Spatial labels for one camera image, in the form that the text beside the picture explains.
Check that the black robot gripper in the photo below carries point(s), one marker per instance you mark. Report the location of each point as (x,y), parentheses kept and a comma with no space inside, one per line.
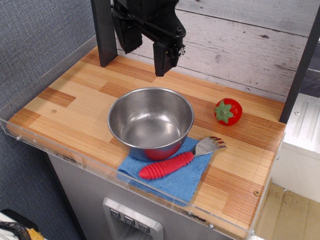
(155,19)

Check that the grey cabinet with buttons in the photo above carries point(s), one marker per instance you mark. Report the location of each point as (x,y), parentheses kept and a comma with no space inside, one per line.
(86,191)

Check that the black vertical post right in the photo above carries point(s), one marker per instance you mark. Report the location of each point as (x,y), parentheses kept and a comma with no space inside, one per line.
(305,60)

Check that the red toy strawberry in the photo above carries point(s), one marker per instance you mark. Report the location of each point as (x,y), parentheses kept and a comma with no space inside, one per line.
(228,111)

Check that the silver metal pot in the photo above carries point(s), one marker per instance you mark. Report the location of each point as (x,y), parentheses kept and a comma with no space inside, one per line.
(151,123)

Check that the clear acrylic table guard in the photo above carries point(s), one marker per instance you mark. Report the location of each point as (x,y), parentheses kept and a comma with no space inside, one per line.
(69,121)

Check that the black vertical post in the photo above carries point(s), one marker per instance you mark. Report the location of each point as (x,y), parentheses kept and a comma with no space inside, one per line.
(305,60)
(104,31)

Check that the black vertical post left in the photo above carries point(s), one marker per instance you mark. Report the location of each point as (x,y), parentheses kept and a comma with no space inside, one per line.
(104,31)

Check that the blue cloth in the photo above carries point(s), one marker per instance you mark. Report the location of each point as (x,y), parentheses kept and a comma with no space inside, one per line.
(177,187)

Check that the red handled metal fork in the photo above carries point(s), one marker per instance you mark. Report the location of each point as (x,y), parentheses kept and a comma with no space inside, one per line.
(163,168)

